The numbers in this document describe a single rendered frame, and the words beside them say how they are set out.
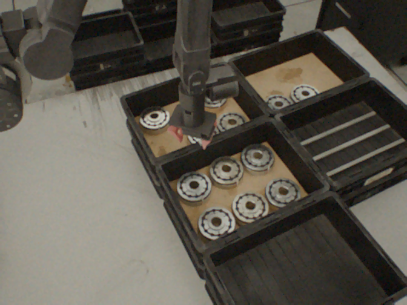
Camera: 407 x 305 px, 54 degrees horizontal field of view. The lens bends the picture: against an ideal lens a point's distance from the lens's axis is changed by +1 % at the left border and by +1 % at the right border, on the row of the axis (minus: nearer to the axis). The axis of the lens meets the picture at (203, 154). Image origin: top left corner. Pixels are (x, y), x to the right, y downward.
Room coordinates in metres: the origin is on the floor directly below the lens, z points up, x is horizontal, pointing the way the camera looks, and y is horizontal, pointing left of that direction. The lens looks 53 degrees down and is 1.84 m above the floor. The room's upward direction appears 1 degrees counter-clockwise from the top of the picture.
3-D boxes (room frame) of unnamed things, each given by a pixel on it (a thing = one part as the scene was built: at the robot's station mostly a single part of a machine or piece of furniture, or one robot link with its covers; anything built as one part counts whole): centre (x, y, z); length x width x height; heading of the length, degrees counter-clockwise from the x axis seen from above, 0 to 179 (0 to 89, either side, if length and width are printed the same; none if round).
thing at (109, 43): (1.72, 0.53, 0.37); 0.40 x 0.30 x 0.45; 109
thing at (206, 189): (0.62, 0.03, 0.86); 0.10 x 0.10 x 0.01
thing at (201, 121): (0.62, 0.02, 1.17); 0.10 x 0.07 x 0.07; 71
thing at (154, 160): (0.88, 0.03, 0.92); 0.40 x 0.30 x 0.02; 116
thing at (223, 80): (0.64, -0.01, 1.26); 0.11 x 0.09 x 0.12; 109
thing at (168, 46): (1.86, 0.15, 0.31); 0.40 x 0.30 x 0.34; 109
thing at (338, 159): (0.79, -0.46, 0.87); 0.40 x 0.30 x 0.11; 116
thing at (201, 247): (0.61, -0.10, 0.92); 0.40 x 0.30 x 0.02; 116
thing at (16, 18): (0.55, 0.27, 1.43); 0.10 x 0.05 x 0.09; 109
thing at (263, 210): (0.55, -0.13, 0.86); 0.10 x 0.10 x 0.01
